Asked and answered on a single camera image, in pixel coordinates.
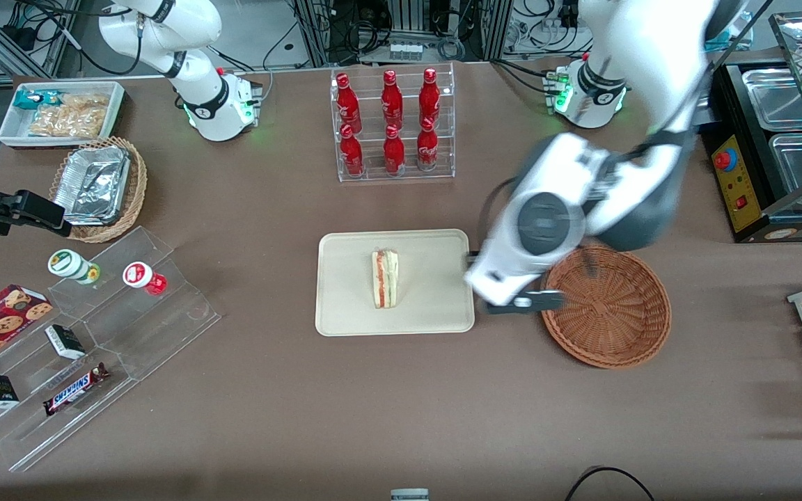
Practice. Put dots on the triangle sandwich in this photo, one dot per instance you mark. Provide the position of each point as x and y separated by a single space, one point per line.
385 278

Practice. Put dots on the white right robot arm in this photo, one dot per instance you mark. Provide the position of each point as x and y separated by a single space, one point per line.
164 35

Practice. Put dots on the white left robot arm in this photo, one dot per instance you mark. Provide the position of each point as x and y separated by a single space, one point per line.
651 42

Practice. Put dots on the beige plastic tray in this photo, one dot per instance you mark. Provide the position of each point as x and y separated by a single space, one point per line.
429 292

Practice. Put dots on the round brown wicker basket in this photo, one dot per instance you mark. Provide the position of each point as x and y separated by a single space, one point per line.
617 320

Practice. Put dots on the small brown wicker basket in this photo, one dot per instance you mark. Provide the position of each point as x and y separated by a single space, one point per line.
138 188

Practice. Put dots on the white cup with green label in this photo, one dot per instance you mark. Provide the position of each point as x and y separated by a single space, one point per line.
67 263

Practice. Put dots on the stacked aluminium foil containers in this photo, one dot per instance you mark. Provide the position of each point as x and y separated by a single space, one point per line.
91 184

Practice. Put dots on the white rectangular plastic bin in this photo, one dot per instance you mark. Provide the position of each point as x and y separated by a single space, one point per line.
11 132

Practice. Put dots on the clear acrylic bottle rack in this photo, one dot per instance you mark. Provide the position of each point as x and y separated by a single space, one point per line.
448 167

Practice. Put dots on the clear bag of chips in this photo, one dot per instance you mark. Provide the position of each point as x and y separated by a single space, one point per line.
70 118

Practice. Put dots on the teal snack packet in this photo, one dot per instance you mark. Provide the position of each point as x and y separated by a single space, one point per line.
28 99

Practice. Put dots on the red cola bottle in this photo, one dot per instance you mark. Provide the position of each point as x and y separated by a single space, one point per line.
394 153
392 101
352 154
429 97
427 149
348 104

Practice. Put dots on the white cup with red label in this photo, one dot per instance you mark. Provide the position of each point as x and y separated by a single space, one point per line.
138 274

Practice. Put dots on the clear acrylic stepped display stand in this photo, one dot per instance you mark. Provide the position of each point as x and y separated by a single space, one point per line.
164 327

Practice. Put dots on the Snickers chocolate bar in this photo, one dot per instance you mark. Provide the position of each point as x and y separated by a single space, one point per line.
74 390

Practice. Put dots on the white power strip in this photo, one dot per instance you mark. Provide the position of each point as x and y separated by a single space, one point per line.
406 50

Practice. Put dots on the black food warmer display case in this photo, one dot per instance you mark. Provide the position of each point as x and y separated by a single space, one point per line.
738 181

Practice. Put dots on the small grey device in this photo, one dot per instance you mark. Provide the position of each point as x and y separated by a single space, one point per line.
409 495

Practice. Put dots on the aluminium frame rack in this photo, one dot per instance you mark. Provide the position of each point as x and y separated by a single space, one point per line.
314 28

